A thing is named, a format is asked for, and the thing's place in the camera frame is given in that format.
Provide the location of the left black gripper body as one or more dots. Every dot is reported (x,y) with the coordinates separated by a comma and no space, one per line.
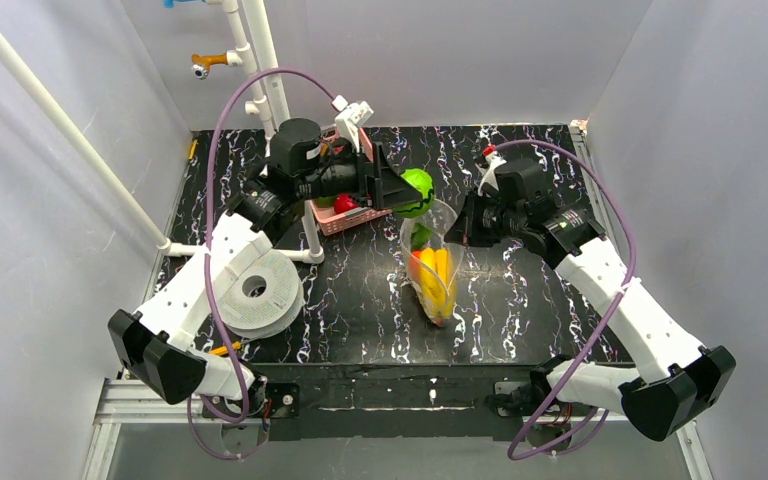
(367,176)

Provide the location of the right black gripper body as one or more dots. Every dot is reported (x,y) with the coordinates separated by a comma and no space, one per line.
(475,223)

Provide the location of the green toy watermelon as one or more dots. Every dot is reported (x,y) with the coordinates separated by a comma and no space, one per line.
(423,185)

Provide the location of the red toy pepper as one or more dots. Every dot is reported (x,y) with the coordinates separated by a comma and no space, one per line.
(344,203)

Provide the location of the green toy vegetable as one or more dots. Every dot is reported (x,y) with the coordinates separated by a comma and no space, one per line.
(325,202)

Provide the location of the yellow toy bananas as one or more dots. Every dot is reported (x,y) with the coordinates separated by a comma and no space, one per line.
(437,288)

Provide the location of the clear polka dot zip bag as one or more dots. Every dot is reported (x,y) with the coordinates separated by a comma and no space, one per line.
(439,218)

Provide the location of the orange toy carrot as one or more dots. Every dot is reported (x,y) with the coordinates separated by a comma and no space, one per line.
(419,238)

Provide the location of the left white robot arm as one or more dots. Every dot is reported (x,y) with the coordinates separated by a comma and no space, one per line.
(154,342)

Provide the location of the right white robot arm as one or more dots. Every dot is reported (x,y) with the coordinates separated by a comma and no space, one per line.
(674,376)

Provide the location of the pink plastic basket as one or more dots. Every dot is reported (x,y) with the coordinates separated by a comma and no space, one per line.
(335,157)

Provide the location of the orange toy faucet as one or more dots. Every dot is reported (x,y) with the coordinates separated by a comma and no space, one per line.
(202,64)

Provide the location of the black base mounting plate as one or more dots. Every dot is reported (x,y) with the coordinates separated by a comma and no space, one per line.
(314,401)

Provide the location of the blue toy faucet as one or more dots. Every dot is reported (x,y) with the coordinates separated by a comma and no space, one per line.
(173,3)

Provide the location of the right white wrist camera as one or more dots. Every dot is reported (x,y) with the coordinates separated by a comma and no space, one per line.
(488,162)

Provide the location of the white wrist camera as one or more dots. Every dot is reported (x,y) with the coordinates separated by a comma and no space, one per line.
(488,162)
(350,120)

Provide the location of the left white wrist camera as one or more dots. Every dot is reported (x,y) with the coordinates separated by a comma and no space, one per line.
(350,120)

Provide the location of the white PVC pipe frame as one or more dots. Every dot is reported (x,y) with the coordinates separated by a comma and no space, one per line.
(87,126)

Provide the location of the orange handled screwdriver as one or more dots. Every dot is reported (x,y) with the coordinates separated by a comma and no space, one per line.
(225,351)

